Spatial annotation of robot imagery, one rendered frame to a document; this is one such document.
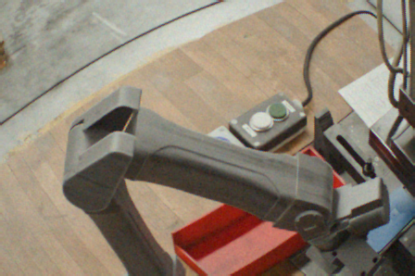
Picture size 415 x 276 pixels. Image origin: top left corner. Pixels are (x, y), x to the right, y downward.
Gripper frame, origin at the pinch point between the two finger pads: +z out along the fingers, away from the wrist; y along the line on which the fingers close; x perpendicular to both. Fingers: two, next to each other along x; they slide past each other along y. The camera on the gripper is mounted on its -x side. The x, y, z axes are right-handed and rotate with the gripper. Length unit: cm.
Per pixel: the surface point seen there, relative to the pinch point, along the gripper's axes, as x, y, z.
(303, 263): 8.9, -8.0, 8.0
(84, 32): 162, -16, 116
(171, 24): 142, 4, 126
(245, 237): 19.7, -10.6, 6.3
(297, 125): 30.1, 6.0, 14.6
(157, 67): 56, -2, 14
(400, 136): 1.6, 16.4, -10.7
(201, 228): 23.6, -13.3, 1.3
